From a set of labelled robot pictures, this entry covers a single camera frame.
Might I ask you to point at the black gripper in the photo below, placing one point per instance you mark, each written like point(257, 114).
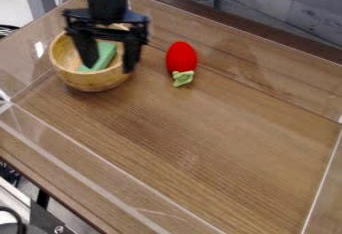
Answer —
point(127, 26)

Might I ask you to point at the green foam stick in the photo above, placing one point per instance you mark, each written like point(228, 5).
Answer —
point(107, 53)

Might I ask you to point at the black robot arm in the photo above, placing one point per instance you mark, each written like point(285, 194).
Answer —
point(105, 9)

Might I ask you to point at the brown wooden bowl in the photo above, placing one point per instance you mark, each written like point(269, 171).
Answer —
point(94, 80)

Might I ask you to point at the red toy strawberry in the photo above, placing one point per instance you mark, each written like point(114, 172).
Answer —
point(181, 62)

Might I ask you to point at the black metal table leg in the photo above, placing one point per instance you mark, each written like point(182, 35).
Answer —
point(43, 199)

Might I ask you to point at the clear acrylic enclosure wall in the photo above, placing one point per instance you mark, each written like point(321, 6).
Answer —
point(232, 155)

